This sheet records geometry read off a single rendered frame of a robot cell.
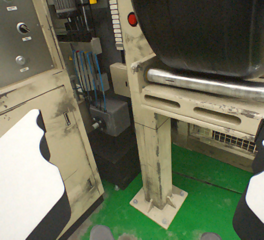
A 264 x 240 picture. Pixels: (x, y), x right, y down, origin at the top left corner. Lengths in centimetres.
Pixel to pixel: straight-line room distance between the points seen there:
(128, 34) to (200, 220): 105
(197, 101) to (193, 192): 93
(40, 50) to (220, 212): 125
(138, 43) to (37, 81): 40
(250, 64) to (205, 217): 102
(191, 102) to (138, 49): 29
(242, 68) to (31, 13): 71
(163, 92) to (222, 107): 17
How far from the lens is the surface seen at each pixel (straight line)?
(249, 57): 42
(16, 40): 82
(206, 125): 57
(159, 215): 128
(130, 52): 74
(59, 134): 91
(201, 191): 140
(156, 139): 87
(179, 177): 145
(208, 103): 53
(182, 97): 56
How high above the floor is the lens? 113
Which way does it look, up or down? 30 degrees down
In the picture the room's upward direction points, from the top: 8 degrees counter-clockwise
